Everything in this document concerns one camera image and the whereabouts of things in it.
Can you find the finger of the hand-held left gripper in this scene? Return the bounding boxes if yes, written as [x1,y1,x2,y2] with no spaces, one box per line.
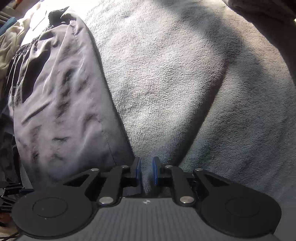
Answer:
[0,181,35,196]

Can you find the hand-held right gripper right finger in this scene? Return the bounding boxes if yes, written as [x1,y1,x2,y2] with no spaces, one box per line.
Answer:
[152,156,232,207]

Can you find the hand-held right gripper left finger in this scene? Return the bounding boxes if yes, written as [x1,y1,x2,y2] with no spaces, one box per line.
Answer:
[63,157,142,207]

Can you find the dark grey pants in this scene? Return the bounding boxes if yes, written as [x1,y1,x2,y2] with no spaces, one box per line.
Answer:
[0,8,137,186]

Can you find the cream fleece blanket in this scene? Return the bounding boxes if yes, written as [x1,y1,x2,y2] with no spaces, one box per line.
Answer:
[0,13,31,78]

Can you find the blue quilted duvet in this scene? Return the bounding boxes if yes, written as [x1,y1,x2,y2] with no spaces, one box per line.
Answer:
[0,17,18,36]

